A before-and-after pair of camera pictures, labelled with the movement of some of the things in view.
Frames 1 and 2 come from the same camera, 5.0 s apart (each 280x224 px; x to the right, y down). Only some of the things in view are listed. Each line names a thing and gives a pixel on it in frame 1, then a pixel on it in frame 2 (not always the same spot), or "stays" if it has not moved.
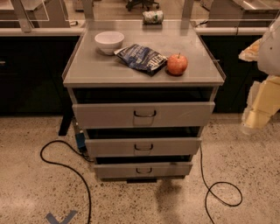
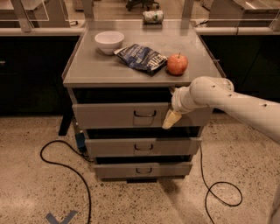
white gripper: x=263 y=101 → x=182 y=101
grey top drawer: x=101 y=115 stays
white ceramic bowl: x=108 y=41 stays
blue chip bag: x=143 y=59 stays
